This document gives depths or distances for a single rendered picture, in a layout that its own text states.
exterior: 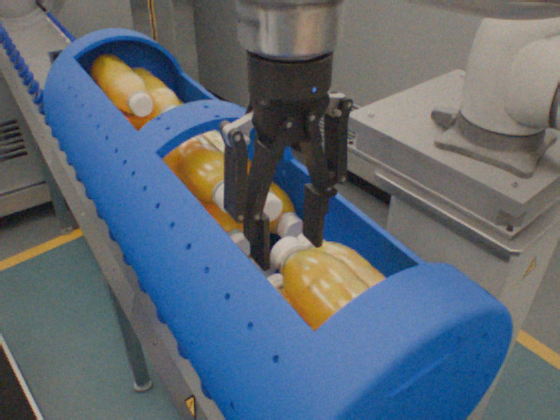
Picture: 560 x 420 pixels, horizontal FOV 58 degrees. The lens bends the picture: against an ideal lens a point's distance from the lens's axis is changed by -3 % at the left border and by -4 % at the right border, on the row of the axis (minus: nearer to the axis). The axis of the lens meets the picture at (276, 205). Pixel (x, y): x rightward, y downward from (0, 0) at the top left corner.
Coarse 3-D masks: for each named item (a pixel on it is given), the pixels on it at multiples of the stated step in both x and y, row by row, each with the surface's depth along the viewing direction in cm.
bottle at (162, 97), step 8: (136, 72) 104; (144, 72) 104; (144, 80) 100; (152, 80) 100; (152, 88) 97; (160, 88) 97; (168, 88) 99; (152, 96) 96; (160, 96) 95; (168, 96) 96; (176, 96) 98; (160, 104) 95; (168, 104) 95; (176, 104) 96; (152, 112) 96; (160, 112) 95
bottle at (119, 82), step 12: (96, 60) 100; (108, 60) 98; (120, 60) 100; (96, 72) 98; (108, 72) 94; (120, 72) 93; (132, 72) 94; (96, 84) 99; (108, 84) 93; (120, 84) 90; (132, 84) 90; (144, 84) 92; (108, 96) 94; (120, 96) 90; (120, 108) 92
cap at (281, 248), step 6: (282, 240) 58; (288, 240) 58; (294, 240) 58; (276, 246) 58; (282, 246) 57; (288, 246) 57; (294, 246) 57; (276, 252) 57; (282, 252) 57; (270, 258) 58; (276, 258) 57; (282, 258) 57; (276, 264) 58
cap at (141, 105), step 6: (132, 96) 89; (138, 96) 88; (144, 96) 88; (132, 102) 88; (138, 102) 88; (144, 102) 89; (150, 102) 90; (132, 108) 88; (138, 108) 89; (144, 108) 90; (150, 108) 90; (138, 114) 90; (144, 114) 90
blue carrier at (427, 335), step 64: (64, 64) 93; (128, 64) 105; (64, 128) 87; (128, 128) 71; (192, 128) 67; (128, 192) 66; (128, 256) 68; (192, 256) 54; (384, 256) 67; (192, 320) 53; (256, 320) 46; (384, 320) 41; (448, 320) 41; (256, 384) 44; (320, 384) 40; (384, 384) 40; (448, 384) 48
